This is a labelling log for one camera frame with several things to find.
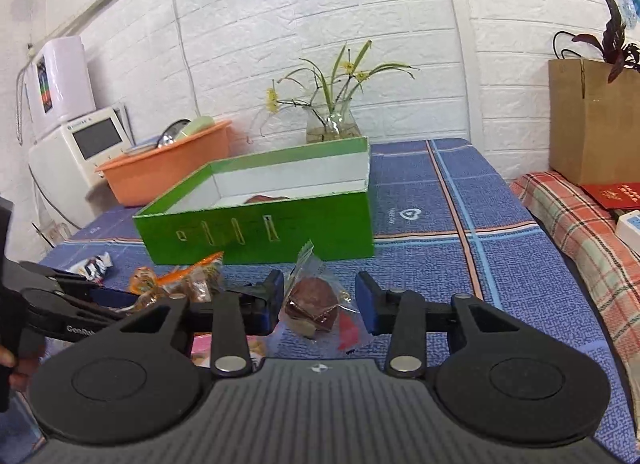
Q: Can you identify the pink snack packet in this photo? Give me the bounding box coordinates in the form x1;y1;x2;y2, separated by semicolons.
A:
191;334;266;369

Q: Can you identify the orange snack packet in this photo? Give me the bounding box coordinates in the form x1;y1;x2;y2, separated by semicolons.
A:
129;251;225;303

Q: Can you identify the small blue paper fan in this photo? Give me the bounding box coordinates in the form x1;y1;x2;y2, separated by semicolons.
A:
617;0;640;28

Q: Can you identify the brown paper bag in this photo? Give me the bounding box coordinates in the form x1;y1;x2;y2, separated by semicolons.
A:
548;31;640;188

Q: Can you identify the glass vase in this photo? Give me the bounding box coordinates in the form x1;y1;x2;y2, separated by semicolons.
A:
306;99;362;144

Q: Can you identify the yellow flower plant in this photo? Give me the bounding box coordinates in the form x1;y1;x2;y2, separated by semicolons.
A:
265;40;419;118

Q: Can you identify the red booklet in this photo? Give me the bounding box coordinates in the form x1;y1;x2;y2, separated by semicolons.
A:
580;181;640;210

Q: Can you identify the white wall cable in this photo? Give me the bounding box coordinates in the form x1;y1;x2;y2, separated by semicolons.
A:
166;0;202;116

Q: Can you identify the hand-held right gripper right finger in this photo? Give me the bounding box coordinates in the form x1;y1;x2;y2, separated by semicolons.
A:
354;272;524;379

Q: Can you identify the white wall pipe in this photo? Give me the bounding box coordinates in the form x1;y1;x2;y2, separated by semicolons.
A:
437;0;482;145

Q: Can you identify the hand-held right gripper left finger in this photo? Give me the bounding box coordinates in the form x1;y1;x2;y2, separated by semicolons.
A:
119;269;286;379

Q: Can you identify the blue checked tablecloth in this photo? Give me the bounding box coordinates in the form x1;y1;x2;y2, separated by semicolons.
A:
0;138;626;464

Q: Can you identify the plaid cloth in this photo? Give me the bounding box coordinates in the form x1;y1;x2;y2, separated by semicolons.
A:
509;171;640;426

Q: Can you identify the white small box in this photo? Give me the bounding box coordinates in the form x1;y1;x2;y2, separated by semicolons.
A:
614;210;640;255

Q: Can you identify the clear brown cake packet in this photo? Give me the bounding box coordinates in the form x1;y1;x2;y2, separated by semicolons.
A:
282;240;374;353

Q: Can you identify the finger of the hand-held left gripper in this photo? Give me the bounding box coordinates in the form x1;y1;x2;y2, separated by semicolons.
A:
22;260;104;288
26;288;147;346

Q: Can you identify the purple leaf plant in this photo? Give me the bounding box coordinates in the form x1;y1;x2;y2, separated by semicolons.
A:
571;0;640;84

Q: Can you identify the white machine with screen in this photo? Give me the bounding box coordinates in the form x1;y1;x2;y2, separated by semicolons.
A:
27;106;137;233

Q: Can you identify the green cardboard box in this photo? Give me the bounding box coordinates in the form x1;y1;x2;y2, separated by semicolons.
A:
132;136;375;266

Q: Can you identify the orange plastic basin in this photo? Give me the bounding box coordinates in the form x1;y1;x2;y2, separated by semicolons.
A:
95;119;233;208

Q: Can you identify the person's left hand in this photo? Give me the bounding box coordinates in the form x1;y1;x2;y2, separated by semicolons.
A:
0;345;45;394

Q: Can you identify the black white snack packet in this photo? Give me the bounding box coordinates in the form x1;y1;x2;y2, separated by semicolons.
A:
67;252;115;281

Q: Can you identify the tall white appliance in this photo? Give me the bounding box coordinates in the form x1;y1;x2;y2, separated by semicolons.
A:
27;35;99;138

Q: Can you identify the pale green plate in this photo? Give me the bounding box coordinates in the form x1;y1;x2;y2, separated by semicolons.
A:
177;115;216;141

